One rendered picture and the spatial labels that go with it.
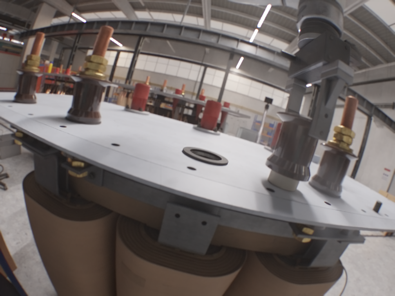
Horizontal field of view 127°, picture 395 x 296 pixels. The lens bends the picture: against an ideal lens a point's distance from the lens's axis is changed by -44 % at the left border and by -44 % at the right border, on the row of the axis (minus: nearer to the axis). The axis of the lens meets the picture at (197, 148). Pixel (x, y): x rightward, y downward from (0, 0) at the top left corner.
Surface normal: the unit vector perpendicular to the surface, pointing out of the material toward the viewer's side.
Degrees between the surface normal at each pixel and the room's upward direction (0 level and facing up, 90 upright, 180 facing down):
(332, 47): 90
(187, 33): 90
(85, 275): 90
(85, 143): 11
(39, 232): 90
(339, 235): 0
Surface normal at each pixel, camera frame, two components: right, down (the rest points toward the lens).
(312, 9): -0.77, -0.08
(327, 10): -0.35, 0.10
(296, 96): -0.08, 0.18
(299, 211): 0.25, -0.89
